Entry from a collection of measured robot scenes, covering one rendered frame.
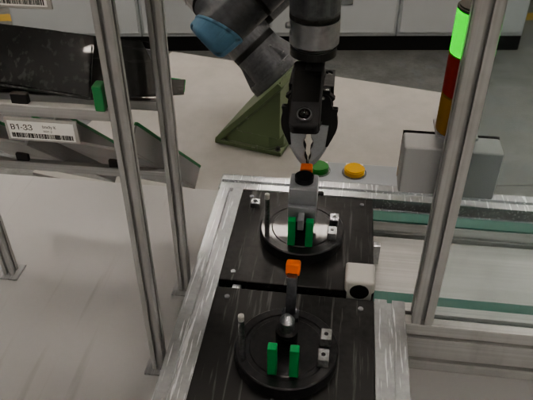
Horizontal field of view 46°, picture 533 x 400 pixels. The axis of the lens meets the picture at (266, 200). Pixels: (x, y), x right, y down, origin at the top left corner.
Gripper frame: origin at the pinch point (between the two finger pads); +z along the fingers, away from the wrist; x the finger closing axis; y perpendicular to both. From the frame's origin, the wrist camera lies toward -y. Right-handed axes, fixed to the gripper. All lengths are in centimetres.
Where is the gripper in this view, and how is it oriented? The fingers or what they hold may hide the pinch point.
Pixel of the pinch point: (307, 163)
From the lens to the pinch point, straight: 105.6
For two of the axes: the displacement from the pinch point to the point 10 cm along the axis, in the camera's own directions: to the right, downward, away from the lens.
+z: 0.0, 8.0, 6.0
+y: 1.3, -6.0, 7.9
